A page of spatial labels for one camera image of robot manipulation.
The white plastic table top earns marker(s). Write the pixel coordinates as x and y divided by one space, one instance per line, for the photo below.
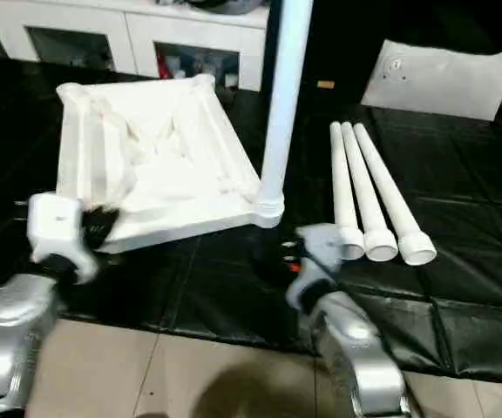
164 157

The white plastic table leg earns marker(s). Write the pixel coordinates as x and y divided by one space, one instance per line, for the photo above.
343 183
390 187
284 87
364 187

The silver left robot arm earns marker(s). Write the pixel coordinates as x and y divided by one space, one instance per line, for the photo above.
7 340

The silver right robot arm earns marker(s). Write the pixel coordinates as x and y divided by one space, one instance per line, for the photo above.
360 357

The black work mat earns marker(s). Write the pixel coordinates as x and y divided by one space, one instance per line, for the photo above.
460 287

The small tan label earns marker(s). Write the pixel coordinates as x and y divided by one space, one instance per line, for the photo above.
325 84

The white cabinet with glass doors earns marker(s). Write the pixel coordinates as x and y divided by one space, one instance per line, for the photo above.
138 35

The white plastic bag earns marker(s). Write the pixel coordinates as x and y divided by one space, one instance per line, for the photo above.
434 80

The metal cooking pot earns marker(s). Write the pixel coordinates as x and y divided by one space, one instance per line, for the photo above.
229 5

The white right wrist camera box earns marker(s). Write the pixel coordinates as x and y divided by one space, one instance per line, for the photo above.
321 242

